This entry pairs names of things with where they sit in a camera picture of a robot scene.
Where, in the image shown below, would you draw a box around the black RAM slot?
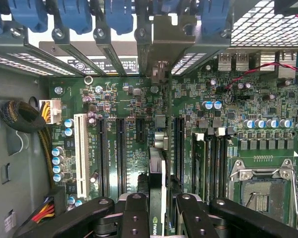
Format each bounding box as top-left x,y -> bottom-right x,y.
205,128 -> 216,199
215,127 -> 227,199

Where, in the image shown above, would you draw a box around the white expansion slot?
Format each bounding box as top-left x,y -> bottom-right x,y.
74,113 -> 90,199

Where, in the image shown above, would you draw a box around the long black expansion slot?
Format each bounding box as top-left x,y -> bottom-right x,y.
96,117 -> 110,198
115,118 -> 128,197
174,116 -> 186,189

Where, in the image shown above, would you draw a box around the short black expansion slot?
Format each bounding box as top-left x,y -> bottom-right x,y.
136,118 -> 147,144

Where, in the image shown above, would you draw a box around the metal slot cover plate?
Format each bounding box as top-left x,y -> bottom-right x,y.
51,26 -> 87,76
93,26 -> 128,76

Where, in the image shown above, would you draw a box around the CPU socket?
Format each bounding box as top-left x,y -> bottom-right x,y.
228,158 -> 298,231

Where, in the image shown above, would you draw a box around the locking lever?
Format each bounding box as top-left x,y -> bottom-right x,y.
289,163 -> 298,232

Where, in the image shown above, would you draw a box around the RAM stick with white label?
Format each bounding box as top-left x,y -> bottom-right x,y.
192,132 -> 206,201

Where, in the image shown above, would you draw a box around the black open PC case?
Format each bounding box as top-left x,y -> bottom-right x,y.
0,0 -> 298,238

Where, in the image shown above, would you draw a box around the green motherboard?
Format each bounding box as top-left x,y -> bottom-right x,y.
48,49 -> 298,238

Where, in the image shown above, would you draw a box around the blue card retention clip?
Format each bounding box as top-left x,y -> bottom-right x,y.
56,0 -> 93,35
103,0 -> 135,36
198,0 -> 231,38
8,0 -> 48,33

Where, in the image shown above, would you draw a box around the black connector coloured wires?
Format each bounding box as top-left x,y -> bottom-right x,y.
30,186 -> 67,224

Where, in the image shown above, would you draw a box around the white power connector yellow wires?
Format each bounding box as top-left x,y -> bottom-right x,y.
38,98 -> 63,125

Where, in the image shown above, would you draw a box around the black sleeved cable bundle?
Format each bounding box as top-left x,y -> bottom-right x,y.
0,100 -> 53,190

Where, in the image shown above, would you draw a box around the red and black twisted wire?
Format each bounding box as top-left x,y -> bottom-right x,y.
223,61 -> 298,90

